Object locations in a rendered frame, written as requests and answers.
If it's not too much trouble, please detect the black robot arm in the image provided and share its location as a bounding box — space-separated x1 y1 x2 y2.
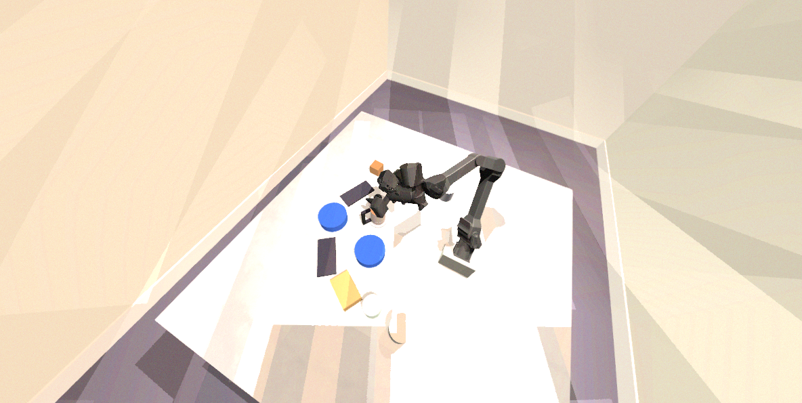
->
377 153 505 263

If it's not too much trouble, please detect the orange cube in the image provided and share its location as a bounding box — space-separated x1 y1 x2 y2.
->
370 160 383 177

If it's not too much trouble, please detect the glass french press coffee maker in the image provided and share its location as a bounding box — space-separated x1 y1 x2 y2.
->
361 194 387 228

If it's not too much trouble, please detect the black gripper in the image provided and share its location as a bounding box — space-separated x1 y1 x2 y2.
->
365 169 406 218

